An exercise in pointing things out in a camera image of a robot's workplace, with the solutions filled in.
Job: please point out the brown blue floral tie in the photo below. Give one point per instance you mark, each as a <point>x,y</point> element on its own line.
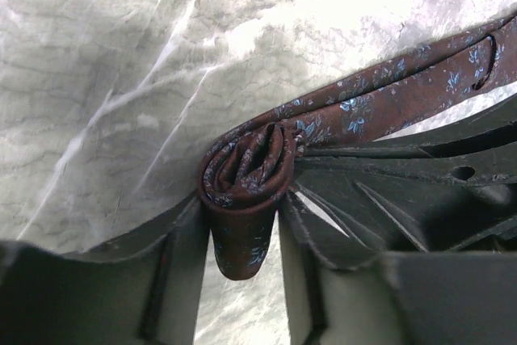
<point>248,170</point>

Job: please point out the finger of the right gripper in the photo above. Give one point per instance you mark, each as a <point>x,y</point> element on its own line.
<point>443,190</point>

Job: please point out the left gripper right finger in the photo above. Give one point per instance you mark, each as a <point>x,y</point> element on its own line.
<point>338,292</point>

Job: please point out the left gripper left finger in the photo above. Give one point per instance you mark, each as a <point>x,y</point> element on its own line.
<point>142,287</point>

